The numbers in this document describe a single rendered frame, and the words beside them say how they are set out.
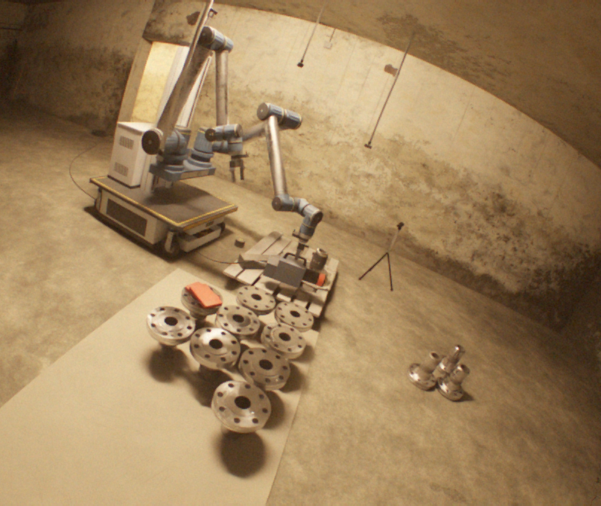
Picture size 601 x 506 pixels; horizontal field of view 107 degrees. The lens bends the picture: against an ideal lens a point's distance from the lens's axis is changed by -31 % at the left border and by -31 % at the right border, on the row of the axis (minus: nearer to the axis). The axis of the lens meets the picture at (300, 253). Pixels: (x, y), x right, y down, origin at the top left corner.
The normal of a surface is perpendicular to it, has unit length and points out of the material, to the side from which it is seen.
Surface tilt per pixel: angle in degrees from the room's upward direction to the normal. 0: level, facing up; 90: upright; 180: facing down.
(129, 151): 90
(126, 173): 90
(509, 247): 90
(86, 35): 90
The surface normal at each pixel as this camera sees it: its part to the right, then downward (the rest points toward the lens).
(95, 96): -0.23, 0.32
